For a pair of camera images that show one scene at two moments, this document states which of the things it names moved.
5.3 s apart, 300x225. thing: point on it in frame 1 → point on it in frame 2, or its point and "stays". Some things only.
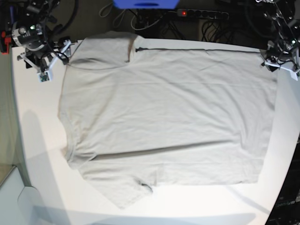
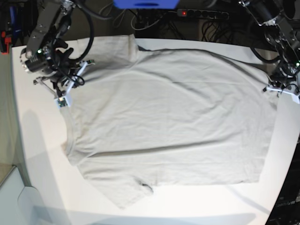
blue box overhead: x=146 y=4 stays
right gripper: x=284 y=59 → x=288 y=84
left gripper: x=42 y=60 → x=67 y=77
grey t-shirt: x=131 y=116 stays
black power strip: x=202 y=13 stays
